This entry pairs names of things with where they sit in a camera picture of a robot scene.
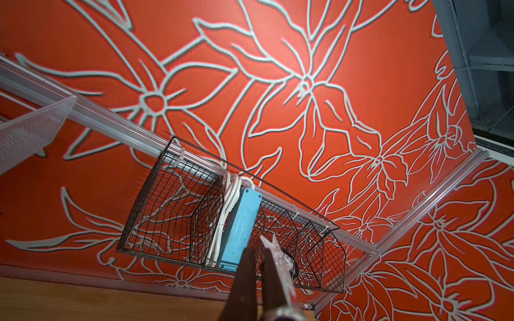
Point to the black wire basket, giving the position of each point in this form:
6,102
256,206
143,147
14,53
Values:
182,209

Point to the black tape measure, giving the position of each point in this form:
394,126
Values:
294,270

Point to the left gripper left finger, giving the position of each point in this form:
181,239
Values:
242,301

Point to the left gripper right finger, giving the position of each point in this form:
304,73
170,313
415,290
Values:
275,287

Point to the blue power strip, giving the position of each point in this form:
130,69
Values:
238,230

